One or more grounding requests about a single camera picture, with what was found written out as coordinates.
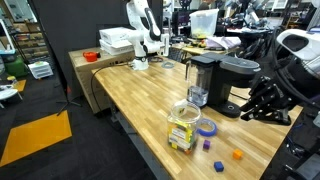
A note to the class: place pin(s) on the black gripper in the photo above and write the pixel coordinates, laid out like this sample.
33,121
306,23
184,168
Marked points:
278,101

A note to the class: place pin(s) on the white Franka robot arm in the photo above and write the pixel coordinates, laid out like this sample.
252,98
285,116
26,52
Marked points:
300,43

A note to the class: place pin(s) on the idle white robot arm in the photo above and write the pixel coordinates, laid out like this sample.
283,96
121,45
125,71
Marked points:
143,36

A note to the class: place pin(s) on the orange cube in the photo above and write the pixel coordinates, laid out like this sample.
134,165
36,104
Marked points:
237,154

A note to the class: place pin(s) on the purple cube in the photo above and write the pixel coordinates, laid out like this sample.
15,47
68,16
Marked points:
206,144

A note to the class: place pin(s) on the blue cube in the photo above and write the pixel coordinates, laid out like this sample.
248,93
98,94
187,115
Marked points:
218,166

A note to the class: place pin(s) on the black Keurig coffee maker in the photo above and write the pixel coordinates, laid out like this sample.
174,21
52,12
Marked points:
230,76

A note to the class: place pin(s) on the black office chair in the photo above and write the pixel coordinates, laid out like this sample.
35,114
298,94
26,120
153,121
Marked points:
253,50

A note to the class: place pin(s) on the blue tape roll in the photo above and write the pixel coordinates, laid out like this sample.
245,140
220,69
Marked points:
213,131

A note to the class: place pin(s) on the white crumpled cloth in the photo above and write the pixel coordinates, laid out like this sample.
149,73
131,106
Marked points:
223,42

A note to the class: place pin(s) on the cluttered wooden desk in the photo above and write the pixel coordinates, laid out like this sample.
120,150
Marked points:
200,51

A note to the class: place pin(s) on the dark grey equipment case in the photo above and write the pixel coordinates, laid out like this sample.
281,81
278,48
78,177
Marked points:
308,170

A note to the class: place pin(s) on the clear plastic jar with blocks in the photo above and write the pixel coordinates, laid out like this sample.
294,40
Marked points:
183,136

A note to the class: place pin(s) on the clear plastic storage bin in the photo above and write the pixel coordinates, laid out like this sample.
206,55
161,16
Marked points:
203,23

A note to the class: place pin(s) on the grey tape roll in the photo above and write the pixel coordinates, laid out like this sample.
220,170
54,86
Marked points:
162,65

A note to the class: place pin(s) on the red plastic object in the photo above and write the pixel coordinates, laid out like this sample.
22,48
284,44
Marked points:
90,56

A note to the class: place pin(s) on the large brown cardboard box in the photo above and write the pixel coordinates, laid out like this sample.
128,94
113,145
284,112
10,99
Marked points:
83,76

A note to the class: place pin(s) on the black tripod stand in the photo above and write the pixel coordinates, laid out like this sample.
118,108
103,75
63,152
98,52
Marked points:
68,101

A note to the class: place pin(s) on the black partition panel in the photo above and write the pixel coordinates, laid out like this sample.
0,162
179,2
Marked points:
83,23

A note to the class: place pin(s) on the white drawer organizer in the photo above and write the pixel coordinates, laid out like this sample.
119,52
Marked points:
40,70

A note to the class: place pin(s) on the large orange floor mat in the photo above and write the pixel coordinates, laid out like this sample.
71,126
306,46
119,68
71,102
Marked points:
36,136

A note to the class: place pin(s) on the storage shelf with boxes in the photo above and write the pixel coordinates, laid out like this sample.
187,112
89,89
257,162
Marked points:
31,43

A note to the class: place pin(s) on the small orange floor mat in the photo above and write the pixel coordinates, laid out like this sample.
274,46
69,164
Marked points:
20,86

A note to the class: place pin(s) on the green bin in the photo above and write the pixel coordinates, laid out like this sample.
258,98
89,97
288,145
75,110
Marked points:
15,68

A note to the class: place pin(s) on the small white round table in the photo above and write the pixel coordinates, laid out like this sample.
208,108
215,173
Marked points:
6,94

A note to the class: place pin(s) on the white framed board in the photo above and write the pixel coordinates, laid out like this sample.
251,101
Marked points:
6,36

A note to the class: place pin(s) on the grey table frame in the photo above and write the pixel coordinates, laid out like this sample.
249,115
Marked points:
140,146

